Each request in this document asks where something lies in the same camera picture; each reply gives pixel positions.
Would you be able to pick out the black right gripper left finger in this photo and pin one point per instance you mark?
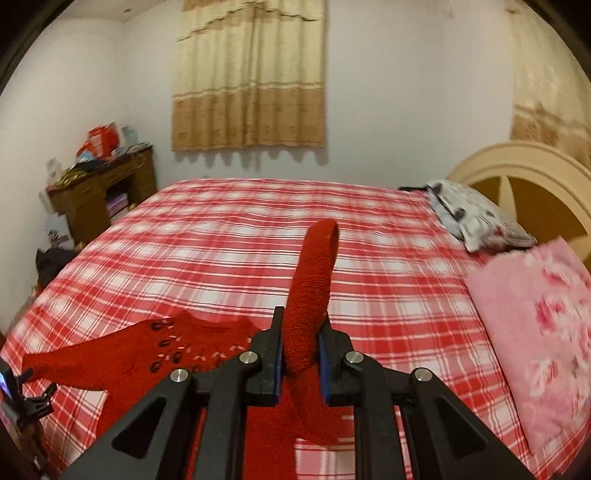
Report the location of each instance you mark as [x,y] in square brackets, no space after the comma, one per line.
[190,422]

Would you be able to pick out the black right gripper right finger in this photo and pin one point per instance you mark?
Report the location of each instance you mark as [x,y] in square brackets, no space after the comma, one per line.
[409,425]

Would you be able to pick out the red knitted sweater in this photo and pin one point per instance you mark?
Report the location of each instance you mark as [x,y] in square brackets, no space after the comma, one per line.
[128,363]

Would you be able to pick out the black bag on floor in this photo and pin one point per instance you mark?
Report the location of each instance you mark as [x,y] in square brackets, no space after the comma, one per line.
[50,262]

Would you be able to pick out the pink floral folded blanket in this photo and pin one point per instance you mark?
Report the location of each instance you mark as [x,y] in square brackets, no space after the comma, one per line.
[535,306]

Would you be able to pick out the red white plaid bedsheet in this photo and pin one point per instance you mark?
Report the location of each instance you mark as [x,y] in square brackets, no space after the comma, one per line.
[227,248]

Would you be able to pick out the white paper bag on floor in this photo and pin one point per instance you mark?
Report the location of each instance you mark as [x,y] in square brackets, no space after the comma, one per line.
[58,233]

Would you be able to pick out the white patterned pillow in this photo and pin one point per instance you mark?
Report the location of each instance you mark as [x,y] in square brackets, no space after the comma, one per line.
[474,219]

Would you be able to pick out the brown wooden desk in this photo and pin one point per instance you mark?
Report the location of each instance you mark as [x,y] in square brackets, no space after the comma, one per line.
[83,200]

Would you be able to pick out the cream wooden bed headboard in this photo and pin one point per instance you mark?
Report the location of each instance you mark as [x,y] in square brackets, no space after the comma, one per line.
[546,191]

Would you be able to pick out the red gift bag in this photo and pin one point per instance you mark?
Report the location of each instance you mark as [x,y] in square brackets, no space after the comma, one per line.
[101,142]

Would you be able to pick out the beige curtain by headboard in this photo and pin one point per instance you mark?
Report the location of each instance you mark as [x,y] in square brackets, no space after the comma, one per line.
[551,99]

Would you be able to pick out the beige patterned window curtain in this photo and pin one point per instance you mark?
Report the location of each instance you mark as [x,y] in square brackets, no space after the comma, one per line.
[249,73]

